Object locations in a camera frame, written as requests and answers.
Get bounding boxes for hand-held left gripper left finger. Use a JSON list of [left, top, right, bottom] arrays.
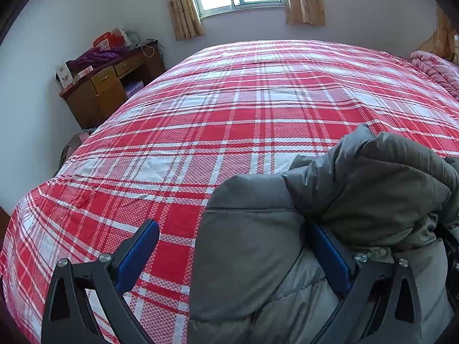
[[40, 218, 160, 344]]

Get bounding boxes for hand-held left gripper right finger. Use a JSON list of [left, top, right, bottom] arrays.
[[309, 221, 423, 344]]

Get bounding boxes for grey puffer jacket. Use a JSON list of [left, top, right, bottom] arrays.
[[187, 124, 459, 344]]

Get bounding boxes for pile of clothes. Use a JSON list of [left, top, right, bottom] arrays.
[[59, 127, 96, 173]]

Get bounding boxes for purple clothes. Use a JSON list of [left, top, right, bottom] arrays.
[[67, 46, 120, 72]]

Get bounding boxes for red plaid bed sheet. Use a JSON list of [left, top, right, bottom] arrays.
[[0, 39, 459, 344]]

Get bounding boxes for wooden desk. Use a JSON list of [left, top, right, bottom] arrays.
[[59, 41, 166, 130]]

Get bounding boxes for stack of boxes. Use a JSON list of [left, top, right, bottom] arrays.
[[124, 81, 145, 98]]

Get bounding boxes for pink blanket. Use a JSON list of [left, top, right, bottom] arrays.
[[410, 50, 459, 99]]

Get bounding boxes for white printed box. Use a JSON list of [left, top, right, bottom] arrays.
[[55, 62, 74, 88]]

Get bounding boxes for red gift box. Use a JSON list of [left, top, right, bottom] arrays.
[[93, 32, 122, 49]]

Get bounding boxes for wooden headboard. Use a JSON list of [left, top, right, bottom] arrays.
[[416, 5, 459, 67]]

